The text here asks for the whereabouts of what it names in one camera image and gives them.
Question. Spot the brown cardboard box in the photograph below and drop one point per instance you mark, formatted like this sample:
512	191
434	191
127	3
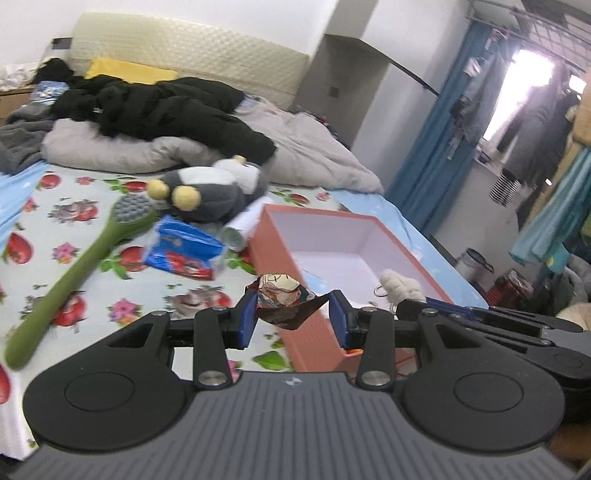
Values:
14	104

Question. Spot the dark grey blanket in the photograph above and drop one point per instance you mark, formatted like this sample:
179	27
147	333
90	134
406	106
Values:
21	143

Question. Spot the dark wall switch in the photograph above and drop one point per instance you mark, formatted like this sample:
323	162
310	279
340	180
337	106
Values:
334	91

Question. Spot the brown cartoon print wrapper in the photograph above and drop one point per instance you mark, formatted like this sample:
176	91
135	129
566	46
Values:
281	295

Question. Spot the white tube with silver cap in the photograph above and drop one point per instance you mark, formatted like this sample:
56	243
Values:
240	228

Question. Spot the blue plastic packet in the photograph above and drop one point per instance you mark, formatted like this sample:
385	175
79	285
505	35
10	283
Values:
48	89

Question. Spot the striped hanging garment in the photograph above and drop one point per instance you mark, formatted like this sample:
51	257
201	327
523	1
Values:
504	188

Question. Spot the fruit print tablecloth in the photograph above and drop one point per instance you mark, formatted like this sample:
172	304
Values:
147	290

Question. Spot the blue snack packet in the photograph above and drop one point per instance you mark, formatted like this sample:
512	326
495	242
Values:
184	249

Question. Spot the beige quilted headboard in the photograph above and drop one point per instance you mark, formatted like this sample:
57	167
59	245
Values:
194	50

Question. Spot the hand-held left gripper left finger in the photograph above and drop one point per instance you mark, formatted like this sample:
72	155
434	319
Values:
245	319

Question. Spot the grey wall cabinet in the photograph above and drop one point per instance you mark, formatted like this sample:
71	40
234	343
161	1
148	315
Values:
351	64

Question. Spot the green massage brush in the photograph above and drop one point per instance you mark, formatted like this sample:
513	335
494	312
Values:
78	272

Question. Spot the yellow pillow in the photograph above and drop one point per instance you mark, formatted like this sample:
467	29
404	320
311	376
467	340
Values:
129	70

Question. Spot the light grey duvet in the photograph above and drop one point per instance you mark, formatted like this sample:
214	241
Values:
314	147

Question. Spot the bright window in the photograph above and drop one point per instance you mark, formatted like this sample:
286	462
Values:
526	92

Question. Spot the white crumpled clothing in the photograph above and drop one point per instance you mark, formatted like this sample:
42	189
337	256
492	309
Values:
16	74

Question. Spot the teal hanging garment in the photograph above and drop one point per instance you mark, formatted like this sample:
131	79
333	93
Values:
554	221

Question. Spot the orange cardboard box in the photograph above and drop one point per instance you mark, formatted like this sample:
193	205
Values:
277	272

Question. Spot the grey plush toy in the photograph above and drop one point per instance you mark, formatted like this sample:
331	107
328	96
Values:
207	189

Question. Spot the metal clothes rack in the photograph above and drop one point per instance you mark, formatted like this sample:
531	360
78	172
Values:
545	27

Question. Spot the small trash can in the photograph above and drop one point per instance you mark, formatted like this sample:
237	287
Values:
473	266

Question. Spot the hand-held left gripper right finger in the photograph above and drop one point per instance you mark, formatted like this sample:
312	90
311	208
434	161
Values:
339	323

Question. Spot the black jacket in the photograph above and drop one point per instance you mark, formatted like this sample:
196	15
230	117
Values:
161	110

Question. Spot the hanging clothes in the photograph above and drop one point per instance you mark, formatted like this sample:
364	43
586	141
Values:
549	115

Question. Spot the wall outlet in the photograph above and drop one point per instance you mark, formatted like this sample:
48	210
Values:
61	43

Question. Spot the blue curtain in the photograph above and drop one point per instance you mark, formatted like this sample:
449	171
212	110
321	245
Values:
438	147

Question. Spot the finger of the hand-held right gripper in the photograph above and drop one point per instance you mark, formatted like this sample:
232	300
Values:
498	330
508	318

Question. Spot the black crumpled clothing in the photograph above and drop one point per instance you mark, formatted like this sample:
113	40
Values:
57	71

